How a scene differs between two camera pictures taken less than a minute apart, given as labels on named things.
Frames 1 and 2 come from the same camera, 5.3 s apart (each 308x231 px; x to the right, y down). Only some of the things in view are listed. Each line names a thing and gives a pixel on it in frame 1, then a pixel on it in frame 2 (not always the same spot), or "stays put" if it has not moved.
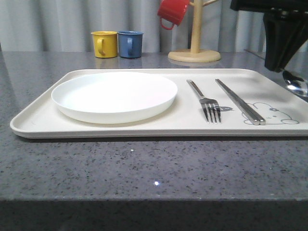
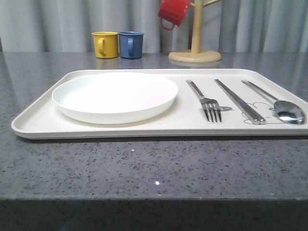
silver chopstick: x=256 y=121 stays put
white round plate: x=115 y=97 stays put
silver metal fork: x=209 y=105 stays put
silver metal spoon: x=296 y=84 → x=287 y=111
